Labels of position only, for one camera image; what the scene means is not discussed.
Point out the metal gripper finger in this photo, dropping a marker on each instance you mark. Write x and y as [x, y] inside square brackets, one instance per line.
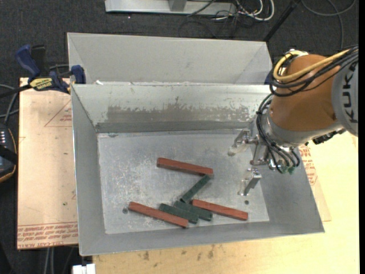
[242, 143]
[251, 183]

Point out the red-brown flat block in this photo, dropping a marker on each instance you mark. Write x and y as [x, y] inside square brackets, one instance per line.
[222, 210]
[185, 166]
[154, 213]

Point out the dark green flat block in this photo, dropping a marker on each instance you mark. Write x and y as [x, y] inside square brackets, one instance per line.
[196, 188]
[199, 212]
[179, 213]

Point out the grey metal bin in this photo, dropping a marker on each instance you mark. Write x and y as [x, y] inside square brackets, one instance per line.
[137, 170]

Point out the brown cardboard board, red print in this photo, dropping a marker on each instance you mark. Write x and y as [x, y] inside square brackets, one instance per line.
[45, 164]

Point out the black cylinder on white bracket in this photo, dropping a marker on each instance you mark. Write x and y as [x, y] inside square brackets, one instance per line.
[325, 138]

